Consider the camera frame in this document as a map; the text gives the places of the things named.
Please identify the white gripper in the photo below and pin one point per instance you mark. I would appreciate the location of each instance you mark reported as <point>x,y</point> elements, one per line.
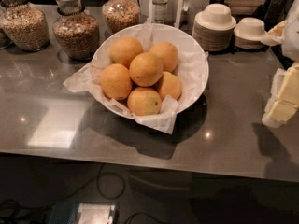
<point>291,36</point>

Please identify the orange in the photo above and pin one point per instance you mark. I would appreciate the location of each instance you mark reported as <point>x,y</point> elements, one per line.
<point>169,84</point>
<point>167,53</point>
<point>115,81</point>
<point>146,69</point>
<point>124,50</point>
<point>144,101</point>

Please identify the white bowl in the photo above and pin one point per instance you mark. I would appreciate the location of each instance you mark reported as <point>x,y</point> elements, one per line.
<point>192,66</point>

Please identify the small stack paper bowls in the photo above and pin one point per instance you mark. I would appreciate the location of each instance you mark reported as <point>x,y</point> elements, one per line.
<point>248,33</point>

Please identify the large stack paper bowls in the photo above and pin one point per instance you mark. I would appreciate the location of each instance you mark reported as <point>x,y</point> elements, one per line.
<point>213,27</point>

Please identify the white appliance in background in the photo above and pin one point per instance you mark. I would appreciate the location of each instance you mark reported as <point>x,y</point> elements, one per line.
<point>178,11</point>

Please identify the clear glass bottle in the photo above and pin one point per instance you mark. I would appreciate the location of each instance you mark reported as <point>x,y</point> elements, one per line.
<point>159,8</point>

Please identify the orange front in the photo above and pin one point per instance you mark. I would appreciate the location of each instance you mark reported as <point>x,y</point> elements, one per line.
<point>144,101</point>

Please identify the glass cereal jar right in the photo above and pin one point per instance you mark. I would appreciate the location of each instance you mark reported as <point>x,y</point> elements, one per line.
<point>120,14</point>

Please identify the glass cereal jar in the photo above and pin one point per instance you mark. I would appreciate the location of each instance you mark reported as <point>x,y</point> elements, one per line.
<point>76,31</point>
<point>120,14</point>
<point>26,26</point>

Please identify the glass cereal jar middle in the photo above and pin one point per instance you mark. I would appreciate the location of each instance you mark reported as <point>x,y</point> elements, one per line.
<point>76,31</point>

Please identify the silver box on floor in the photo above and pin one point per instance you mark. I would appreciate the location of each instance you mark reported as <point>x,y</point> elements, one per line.
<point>84,213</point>

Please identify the glass cereal jar left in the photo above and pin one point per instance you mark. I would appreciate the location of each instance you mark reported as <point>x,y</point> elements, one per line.
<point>26,26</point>

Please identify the glass jar far left edge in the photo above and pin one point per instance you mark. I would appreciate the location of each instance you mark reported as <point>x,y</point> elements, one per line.
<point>4,39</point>

